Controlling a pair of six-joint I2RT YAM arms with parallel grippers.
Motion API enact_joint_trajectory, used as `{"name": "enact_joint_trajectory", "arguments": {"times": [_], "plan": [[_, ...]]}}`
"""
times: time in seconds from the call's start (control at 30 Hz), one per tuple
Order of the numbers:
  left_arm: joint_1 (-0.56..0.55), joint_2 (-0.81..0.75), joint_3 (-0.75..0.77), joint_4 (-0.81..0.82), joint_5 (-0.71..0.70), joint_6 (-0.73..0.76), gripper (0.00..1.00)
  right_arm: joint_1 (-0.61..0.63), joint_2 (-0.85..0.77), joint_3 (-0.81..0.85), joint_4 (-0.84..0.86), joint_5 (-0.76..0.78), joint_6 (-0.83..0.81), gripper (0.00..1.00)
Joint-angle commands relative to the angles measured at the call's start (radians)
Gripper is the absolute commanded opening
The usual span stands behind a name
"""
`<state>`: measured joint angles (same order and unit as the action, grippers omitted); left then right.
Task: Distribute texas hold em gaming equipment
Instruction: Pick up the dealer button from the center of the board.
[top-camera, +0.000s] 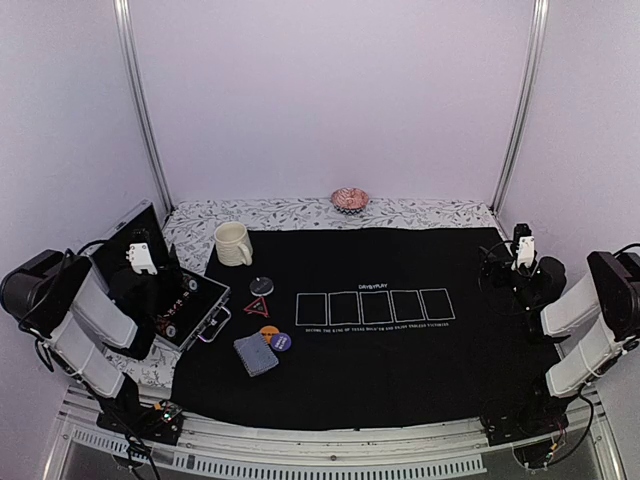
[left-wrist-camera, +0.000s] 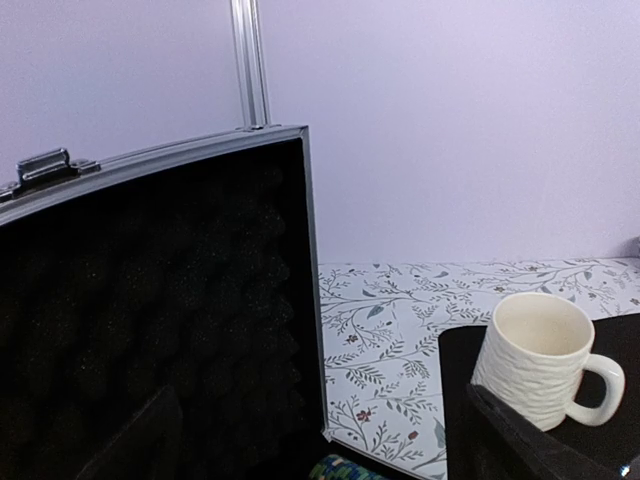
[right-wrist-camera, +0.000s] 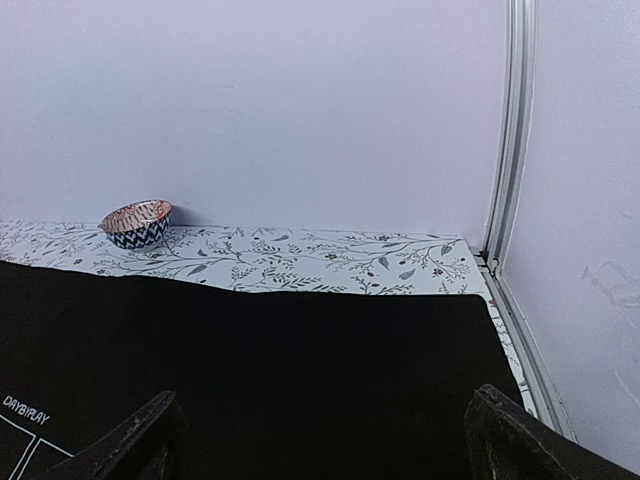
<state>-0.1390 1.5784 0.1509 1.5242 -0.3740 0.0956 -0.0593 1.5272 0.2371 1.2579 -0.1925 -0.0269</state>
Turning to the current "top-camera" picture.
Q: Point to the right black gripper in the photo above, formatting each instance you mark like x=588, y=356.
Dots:
x=504, y=267

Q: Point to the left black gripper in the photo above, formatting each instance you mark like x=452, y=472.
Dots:
x=170, y=278

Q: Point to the black round dealer button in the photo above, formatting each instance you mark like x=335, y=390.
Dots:
x=261, y=286

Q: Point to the orange big blind button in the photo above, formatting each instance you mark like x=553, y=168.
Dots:
x=268, y=331

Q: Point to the purple small blind button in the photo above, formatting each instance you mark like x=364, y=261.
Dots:
x=280, y=342

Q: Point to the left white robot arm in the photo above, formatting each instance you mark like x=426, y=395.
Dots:
x=106, y=334

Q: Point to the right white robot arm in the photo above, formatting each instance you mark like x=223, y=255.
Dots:
x=600, y=312

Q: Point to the aluminium poker chip case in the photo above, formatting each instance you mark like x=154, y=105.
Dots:
x=199, y=314

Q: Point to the floral patterned tablecloth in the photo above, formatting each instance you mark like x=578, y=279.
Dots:
x=190, y=228

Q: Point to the cream ceramic mug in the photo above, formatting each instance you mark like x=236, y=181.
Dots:
x=233, y=245

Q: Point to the red black triangle token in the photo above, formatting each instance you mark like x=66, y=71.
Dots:
x=258, y=307

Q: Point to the blue playing card deck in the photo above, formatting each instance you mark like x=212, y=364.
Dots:
x=255, y=354

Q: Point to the black poker table mat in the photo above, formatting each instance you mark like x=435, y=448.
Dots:
x=389, y=328

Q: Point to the red patterned small bowl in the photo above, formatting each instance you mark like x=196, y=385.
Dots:
x=349, y=201

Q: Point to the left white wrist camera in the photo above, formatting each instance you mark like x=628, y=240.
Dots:
x=139, y=257

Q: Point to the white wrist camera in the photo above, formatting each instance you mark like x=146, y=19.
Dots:
x=139, y=257
x=523, y=249

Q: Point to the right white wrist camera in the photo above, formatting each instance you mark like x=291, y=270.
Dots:
x=523, y=249

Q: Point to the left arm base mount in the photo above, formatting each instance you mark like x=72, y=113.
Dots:
x=160, y=423

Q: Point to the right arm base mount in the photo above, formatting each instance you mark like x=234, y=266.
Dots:
x=507, y=422

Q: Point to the front aluminium rail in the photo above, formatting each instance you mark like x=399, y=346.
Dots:
x=207, y=448

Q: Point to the right aluminium frame post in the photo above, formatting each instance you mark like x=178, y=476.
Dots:
x=533, y=56

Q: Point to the aluminium frame post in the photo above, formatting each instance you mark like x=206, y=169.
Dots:
x=533, y=56
x=125, y=31

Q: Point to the left aluminium frame post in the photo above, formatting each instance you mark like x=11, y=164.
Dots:
x=125, y=31

